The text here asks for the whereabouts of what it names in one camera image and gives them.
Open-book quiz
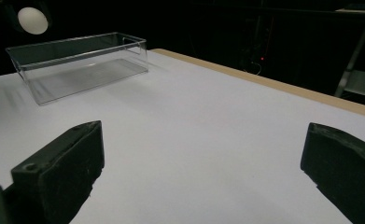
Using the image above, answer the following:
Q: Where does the white table cover sheet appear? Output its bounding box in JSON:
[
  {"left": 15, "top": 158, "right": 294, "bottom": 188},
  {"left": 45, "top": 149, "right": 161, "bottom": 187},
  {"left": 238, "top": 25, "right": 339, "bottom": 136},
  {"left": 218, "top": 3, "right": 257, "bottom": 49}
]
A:
[{"left": 0, "top": 49, "right": 365, "bottom": 224}]

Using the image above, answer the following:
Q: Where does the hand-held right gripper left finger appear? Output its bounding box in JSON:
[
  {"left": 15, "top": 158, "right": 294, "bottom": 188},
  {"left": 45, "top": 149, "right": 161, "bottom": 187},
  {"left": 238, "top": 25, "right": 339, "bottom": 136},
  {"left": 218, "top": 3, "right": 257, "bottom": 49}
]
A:
[{"left": 2, "top": 120, "right": 105, "bottom": 224}]

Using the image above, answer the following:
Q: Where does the wooden table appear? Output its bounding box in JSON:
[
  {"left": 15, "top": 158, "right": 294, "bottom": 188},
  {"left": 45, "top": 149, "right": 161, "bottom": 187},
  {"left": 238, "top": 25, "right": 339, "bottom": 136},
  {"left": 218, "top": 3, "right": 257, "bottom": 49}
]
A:
[{"left": 150, "top": 48, "right": 365, "bottom": 121}]

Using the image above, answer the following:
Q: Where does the white metal stand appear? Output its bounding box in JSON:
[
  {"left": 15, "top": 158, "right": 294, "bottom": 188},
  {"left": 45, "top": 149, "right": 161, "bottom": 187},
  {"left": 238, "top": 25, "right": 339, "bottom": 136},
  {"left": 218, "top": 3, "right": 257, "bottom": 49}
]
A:
[{"left": 333, "top": 23, "right": 365, "bottom": 101}]

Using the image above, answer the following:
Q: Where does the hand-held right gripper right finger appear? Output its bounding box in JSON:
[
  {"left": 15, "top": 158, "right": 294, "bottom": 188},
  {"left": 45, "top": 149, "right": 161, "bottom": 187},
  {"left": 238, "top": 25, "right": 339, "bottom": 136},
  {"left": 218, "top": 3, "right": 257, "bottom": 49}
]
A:
[{"left": 300, "top": 122, "right": 365, "bottom": 224}]

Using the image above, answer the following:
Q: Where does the white egg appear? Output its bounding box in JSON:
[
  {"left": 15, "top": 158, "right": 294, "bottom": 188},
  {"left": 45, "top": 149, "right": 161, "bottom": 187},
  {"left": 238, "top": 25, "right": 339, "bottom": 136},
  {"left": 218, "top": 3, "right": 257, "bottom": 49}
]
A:
[{"left": 17, "top": 7, "right": 49, "bottom": 35}]

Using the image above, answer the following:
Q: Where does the clear plastic container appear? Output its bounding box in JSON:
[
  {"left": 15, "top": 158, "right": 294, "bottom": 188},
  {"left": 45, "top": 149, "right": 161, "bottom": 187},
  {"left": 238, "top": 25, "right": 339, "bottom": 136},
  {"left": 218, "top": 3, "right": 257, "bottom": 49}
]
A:
[{"left": 5, "top": 32, "right": 149, "bottom": 107}]

